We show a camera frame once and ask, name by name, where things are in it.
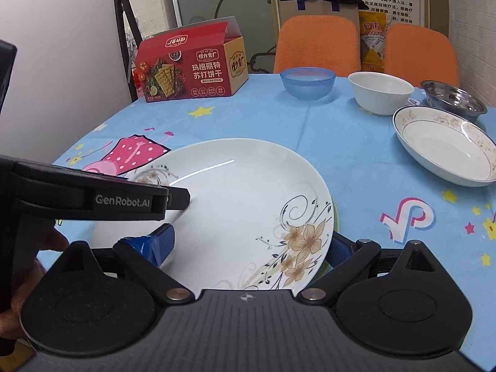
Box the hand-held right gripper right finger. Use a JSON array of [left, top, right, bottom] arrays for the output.
[[296, 232, 442, 305]]

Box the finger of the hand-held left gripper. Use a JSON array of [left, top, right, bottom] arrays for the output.
[[166, 187, 190, 212]]

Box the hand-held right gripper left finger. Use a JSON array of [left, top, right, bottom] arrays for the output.
[[58, 223, 196, 306]]

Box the white ceramic bowl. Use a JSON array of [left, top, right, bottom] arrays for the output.
[[348, 72, 415, 116]]

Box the blue plastic bowl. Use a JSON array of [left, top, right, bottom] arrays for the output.
[[280, 67, 336, 101]]

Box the stainless steel bowl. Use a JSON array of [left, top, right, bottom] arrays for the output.
[[420, 80, 488, 123]]

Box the person's left hand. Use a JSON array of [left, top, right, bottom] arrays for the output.
[[10, 220, 71, 320]]

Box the blue printed tablecloth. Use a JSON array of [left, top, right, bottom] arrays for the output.
[[37, 72, 496, 361]]

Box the red cracker box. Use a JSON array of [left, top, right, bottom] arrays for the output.
[[133, 16, 249, 103]]

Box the deep plate with floral rim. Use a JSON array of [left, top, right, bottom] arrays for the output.
[[392, 106, 496, 187]]

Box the black metal stand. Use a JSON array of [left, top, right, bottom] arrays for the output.
[[112, 0, 145, 101]]

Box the orange chair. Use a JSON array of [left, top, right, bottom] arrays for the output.
[[273, 15, 362, 75], [383, 23, 460, 88]]

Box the yellow snack bag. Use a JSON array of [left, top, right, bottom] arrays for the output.
[[358, 10, 388, 73]]

